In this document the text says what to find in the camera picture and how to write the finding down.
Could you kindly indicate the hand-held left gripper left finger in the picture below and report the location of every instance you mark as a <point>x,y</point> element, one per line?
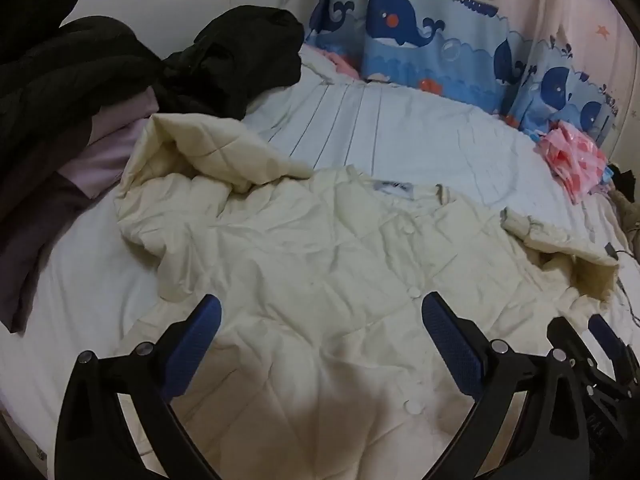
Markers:
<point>192,340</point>

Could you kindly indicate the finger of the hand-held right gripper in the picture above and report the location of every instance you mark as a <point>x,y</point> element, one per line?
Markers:
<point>605,332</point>
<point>570,335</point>

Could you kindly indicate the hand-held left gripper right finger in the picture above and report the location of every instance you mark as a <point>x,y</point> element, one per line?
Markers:
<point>452,340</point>

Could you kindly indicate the cream quilted jacket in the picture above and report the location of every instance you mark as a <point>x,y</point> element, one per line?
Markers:
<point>310,270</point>

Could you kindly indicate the pink floral cloth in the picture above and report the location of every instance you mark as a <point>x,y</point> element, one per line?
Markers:
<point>570,155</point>

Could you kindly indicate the lilac garment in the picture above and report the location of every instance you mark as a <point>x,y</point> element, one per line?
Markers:
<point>110,155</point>

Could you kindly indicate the white striped bed sheet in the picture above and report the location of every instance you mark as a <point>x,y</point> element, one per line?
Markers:
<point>400,130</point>

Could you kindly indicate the black thin garment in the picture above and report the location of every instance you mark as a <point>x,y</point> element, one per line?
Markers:
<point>235,55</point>

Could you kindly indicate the black fleece garment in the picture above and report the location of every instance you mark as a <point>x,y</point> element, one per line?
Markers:
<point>60,75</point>

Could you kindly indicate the whale print curtain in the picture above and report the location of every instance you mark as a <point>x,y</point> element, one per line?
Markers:
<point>400,20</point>

